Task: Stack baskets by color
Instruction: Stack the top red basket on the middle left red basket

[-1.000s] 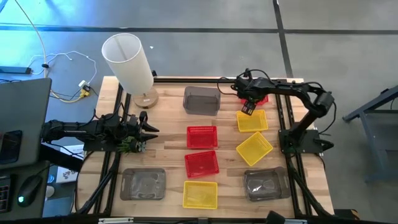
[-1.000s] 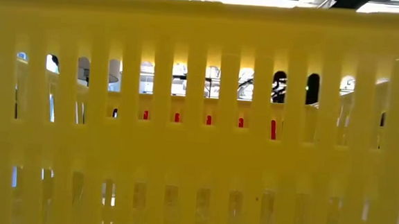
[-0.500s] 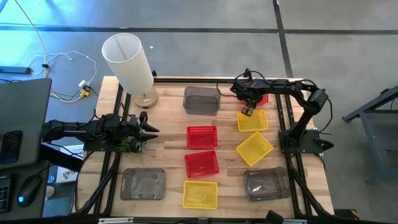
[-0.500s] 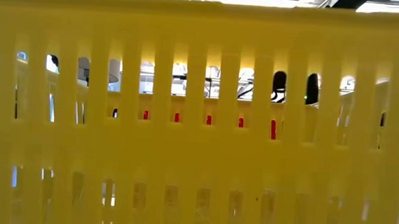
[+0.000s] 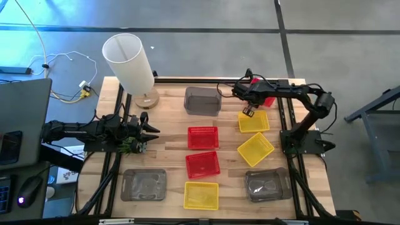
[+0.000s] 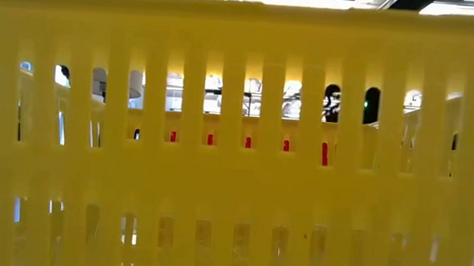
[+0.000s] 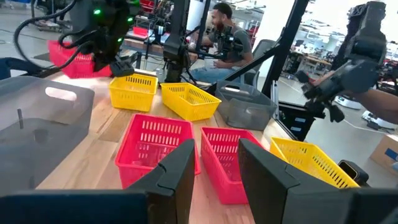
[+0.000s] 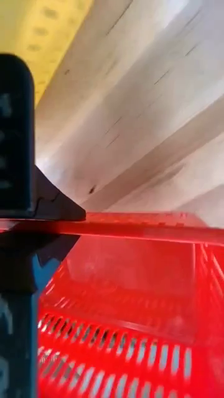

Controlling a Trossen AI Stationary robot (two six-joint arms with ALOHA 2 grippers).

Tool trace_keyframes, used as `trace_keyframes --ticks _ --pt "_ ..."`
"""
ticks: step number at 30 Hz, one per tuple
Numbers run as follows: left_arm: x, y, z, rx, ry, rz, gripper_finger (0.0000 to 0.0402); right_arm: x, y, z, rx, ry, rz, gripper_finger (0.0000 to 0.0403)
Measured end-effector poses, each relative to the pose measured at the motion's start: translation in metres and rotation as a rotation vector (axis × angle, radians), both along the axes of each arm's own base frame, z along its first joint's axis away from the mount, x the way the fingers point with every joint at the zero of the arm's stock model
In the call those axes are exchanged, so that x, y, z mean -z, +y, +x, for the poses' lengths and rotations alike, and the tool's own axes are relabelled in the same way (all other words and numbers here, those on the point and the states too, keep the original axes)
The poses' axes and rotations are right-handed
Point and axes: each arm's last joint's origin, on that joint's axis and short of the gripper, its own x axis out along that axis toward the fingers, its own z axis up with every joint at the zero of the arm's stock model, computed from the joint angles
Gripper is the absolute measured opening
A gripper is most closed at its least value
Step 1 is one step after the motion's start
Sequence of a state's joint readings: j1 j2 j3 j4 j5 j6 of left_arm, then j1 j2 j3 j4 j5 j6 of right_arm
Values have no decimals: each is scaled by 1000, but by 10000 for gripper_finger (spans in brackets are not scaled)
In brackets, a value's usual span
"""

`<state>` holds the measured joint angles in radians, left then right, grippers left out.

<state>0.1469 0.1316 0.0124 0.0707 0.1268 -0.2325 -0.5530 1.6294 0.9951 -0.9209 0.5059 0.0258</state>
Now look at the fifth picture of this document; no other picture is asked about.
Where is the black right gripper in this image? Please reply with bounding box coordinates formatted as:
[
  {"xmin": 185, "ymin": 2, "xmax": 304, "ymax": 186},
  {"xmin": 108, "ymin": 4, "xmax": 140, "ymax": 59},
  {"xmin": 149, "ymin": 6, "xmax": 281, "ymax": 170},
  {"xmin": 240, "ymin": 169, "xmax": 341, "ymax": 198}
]
[{"xmin": 232, "ymin": 81, "xmax": 267, "ymax": 118}]

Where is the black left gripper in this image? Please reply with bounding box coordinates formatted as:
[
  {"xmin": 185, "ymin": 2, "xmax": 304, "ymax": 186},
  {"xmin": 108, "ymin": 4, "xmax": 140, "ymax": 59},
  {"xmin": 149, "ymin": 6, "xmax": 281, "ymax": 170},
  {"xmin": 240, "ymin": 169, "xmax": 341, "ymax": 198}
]
[{"xmin": 124, "ymin": 111, "xmax": 161, "ymax": 153}]

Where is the yellow plastic mesh basket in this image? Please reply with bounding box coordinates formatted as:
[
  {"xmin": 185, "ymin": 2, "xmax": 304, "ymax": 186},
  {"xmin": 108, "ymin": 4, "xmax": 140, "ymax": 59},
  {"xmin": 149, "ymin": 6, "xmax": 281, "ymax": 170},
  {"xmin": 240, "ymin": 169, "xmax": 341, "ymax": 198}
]
[
  {"xmin": 236, "ymin": 131, "xmax": 276, "ymax": 168},
  {"xmin": 237, "ymin": 109, "xmax": 271, "ymax": 134},
  {"xmin": 182, "ymin": 181, "xmax": 219, "ymax": 211}
]

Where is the red plastic mesh basket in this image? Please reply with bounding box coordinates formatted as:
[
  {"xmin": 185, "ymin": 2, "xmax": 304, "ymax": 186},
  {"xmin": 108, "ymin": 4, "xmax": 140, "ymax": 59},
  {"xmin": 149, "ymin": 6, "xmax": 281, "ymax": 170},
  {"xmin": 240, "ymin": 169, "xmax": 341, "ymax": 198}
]
[
  {"xmin": 185, "ymin": 151, "xmax": 221, "ymax": 180},
  {"xmin": 249, "ymin": 77, "xmax": 276, "ymax": 108},
  {"xmin": 187, "ymin": 126, "xmax": 220, "ymax": 151}
]

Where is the grey translucent plastic bin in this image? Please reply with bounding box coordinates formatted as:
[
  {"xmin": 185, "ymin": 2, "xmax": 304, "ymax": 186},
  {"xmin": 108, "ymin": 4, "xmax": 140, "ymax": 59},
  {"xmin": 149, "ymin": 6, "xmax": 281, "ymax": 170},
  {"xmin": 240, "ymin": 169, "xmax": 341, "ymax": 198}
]
[
  {"xmin": 183, "ymin": 86, "xmax": 223, "ymax": 117},
  {"xmin": 120, "ymin": 168, "xmax": 168, "ymax": 203},
  {"xmin": 244, "ymin": 167, "xmax": 293, "ymax": 203}
]

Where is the small green plant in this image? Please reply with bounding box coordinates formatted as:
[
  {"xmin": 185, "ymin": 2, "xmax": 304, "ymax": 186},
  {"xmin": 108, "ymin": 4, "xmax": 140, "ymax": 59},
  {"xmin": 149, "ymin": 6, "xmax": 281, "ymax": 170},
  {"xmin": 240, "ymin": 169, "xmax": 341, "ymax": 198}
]
[{"xmin": 118, "ymin": 139, "xmax": 139, "ymax": 154}]

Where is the round wooden lamp base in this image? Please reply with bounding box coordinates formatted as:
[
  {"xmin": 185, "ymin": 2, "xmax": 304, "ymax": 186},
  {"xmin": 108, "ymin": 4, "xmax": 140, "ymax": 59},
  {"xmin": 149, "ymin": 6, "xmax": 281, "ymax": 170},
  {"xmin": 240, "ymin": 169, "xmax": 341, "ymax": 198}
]
[{"xmin": 133, "ymin": 87, "xmax": 161, "ymax": 110}]

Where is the white cylindrical lamp shade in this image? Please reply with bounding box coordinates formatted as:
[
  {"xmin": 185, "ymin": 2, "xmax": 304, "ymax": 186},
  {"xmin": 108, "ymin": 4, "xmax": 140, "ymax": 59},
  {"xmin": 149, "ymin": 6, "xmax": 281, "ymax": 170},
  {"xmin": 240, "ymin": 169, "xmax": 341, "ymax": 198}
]
[{"xmin": 101, "ymin": 32, "xmax": 156, "ymax": 96}]

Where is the black stand bar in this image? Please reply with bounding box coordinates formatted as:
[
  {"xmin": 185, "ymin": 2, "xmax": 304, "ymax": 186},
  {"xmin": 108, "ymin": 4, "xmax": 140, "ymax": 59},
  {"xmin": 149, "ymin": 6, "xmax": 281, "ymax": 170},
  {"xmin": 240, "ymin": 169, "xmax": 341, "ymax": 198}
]
[{"xmin": 39, "ymin": 144, "xmax": 85, "ymax": 173}]

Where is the white cardboard box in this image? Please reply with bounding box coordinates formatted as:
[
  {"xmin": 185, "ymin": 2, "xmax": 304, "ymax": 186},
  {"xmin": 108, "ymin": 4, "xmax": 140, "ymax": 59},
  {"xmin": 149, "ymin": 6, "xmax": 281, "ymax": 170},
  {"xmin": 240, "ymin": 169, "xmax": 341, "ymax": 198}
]
[{"xmin": 56, "ymin": 145, "xmax": 85, "ymax": 185}]

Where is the grey laptop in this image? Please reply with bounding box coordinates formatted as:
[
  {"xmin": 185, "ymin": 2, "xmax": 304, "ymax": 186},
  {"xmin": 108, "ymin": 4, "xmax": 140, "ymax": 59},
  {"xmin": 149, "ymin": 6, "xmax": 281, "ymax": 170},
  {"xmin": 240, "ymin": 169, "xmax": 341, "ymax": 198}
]
[{"xmin": 0, "ymin": 77, "xmax": 53, "ymax": 171}]

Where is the black computer mouse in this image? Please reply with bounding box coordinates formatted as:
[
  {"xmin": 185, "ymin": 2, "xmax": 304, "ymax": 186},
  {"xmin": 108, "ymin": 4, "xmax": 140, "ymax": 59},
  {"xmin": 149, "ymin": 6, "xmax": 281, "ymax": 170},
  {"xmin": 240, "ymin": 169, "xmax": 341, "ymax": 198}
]
[{"xmin": 16, "ymin": 175, "xmax": 44, "ymax": 209}]

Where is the black power strip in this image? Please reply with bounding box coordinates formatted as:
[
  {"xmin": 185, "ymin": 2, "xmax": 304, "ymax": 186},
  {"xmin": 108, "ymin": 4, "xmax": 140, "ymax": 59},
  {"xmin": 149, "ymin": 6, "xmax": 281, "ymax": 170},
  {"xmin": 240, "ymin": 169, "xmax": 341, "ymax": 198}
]
[{"xmin": 0, "ymin": 66, "xmax": 33, "ymax": 75}]

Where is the black keyboard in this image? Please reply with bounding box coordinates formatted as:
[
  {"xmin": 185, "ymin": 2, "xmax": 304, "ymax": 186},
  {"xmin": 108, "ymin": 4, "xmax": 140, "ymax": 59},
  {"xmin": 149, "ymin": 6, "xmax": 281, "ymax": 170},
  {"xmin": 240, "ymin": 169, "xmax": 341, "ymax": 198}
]
[{"xmin": 0, "ymin": 176, "xmax": 12, "ymax": 215}]

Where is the black aluminium table frame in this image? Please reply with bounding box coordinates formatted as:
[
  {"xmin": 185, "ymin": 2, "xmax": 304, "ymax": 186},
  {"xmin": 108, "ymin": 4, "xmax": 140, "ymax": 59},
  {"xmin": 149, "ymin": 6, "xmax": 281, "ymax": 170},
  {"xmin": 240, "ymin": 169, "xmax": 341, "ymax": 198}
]
[{"xmin": 74, "ymin": 76, "xmax": 337, "ymax": 221}]

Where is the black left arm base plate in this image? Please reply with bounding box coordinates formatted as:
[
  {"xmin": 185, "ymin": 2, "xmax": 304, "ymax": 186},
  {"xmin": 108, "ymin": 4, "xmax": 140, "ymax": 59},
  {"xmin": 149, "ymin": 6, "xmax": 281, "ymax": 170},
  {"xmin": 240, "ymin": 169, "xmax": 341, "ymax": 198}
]
[{"xmin": 83, "ymin": 142, "xmax": 121, "ymax": 153}]

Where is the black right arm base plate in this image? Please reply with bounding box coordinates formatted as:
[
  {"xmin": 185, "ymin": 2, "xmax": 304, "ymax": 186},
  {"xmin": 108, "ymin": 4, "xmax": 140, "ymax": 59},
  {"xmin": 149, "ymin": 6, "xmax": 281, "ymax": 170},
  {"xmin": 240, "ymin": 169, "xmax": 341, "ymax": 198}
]
[{"xmin": 279, "ymin": 129, "xmax": 337, "ymax": 156}]

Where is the black cable conduit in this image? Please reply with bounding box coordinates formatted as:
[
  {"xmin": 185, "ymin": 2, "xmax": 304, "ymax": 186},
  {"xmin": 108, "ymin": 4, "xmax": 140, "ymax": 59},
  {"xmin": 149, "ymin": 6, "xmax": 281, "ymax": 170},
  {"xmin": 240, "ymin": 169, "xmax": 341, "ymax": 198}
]
[
  {"xmin": 289, "ymin": 154, "xmax": 334, "ymax": 218},
  {"xmin": 74, "ymin": 152, "xmax": 123, "ymax": 216}
]

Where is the yellow cable with plug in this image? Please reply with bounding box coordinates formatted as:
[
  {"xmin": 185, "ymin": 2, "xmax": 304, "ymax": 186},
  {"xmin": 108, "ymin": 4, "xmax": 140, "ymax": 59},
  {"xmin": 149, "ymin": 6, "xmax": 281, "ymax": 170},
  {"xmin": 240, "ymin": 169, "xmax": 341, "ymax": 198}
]
[{"xmin": 49, "ymin": 89, "xmax": 92, "ymax": 104}]

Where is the white cable with adapter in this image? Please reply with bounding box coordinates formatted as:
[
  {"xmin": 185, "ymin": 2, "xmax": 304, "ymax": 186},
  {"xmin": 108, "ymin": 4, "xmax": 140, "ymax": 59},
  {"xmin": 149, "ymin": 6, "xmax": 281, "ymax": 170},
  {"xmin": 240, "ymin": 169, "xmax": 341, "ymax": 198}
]
[{"xmin": 27, "ymin": 51, "xmax": 98, "ymax": 89}]

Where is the blue-grey metal shelf frame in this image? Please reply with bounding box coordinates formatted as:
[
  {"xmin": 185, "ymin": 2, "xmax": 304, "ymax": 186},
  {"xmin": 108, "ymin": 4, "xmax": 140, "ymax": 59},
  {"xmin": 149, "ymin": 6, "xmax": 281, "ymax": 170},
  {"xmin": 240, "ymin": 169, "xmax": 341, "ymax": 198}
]
[{"xmin": 344, "ymin": 84, "xmax": 400, "ymax": 184}]

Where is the beige floor cable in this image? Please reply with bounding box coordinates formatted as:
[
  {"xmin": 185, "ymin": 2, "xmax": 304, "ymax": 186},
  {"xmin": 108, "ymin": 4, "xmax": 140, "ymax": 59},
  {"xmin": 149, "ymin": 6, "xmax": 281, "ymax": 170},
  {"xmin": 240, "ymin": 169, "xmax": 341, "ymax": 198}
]
[{"xmin": 14, "ymin": 0, "xmax": 48, "ymax": 79}]

